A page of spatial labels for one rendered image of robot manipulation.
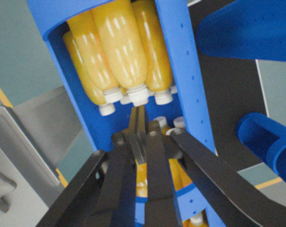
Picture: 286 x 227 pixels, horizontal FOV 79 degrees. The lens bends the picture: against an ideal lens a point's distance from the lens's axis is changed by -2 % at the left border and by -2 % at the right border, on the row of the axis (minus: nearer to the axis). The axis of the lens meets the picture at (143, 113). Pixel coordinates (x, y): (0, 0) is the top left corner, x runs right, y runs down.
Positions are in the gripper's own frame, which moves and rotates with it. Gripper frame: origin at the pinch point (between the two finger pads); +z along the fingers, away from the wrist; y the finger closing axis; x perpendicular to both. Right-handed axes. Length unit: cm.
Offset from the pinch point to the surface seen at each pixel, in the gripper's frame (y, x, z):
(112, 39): -2.0, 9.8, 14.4
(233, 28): 41, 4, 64
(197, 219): 4.1, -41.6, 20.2
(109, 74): -5.4, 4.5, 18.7
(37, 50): -80, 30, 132
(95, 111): -14.4, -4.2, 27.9
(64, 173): -110, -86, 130
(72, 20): -8.3, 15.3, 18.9
